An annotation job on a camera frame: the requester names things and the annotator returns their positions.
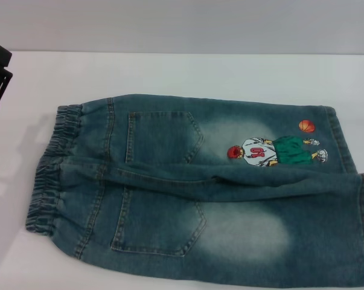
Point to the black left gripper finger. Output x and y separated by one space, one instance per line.
1 56
0 87

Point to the blue denim shorts with print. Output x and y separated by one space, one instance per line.
169 211

